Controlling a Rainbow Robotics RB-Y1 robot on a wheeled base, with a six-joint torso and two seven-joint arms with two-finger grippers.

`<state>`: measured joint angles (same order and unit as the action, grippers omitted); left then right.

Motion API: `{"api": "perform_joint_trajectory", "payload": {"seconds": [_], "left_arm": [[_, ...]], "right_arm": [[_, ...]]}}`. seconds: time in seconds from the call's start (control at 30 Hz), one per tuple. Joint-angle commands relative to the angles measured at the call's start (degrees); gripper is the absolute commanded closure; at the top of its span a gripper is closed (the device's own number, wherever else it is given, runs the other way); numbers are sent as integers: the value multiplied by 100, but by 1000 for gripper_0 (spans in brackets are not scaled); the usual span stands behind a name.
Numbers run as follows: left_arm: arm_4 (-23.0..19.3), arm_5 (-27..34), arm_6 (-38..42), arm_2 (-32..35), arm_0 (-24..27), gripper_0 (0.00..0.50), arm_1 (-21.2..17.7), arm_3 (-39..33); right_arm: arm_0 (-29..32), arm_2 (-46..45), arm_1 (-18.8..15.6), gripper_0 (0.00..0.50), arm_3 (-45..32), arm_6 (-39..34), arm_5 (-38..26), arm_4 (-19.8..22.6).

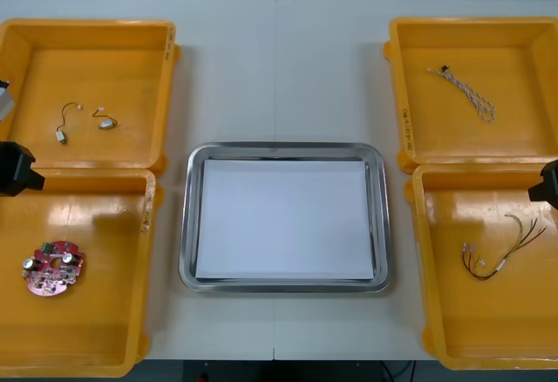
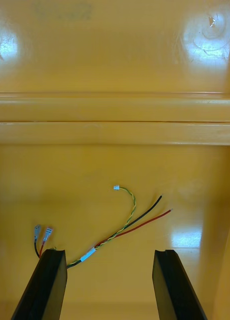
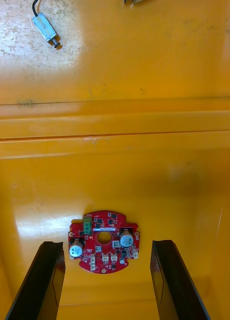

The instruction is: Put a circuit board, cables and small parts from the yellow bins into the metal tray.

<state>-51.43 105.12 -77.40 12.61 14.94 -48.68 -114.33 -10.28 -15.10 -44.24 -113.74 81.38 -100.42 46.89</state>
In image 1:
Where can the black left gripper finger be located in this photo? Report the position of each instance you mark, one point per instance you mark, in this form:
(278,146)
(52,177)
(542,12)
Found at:
(26,185)
(17,161)

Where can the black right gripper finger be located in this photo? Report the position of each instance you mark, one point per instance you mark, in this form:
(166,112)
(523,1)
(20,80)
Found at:
(551,172)
(545,192)

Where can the round red circuit board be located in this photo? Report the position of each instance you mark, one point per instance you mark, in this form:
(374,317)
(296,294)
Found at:
(48,268)

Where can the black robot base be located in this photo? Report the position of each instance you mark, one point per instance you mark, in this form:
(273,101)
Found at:
(283,372)

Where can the yellow-orange plastic bin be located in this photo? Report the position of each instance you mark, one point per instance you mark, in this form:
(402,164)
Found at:
(488,321)
(87,321)
(87,72)
(471,138)

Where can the steel tray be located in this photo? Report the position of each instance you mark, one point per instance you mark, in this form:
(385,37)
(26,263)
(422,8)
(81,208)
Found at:
(187,225)

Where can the white sheet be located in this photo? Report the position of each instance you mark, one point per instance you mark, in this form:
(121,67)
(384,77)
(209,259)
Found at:
(283,220)

